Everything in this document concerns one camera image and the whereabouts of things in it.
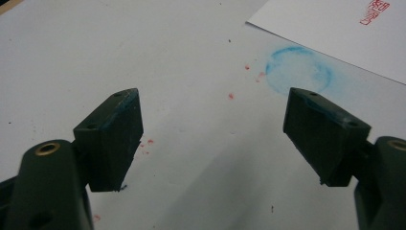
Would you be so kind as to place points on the white paper sheet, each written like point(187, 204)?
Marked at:
point(335, 28)

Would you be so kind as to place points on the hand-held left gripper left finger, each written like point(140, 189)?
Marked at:
point(111, 143)

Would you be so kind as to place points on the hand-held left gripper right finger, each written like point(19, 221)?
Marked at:
point(325, 137)

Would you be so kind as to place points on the wooden table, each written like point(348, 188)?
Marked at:
point(6, 4)

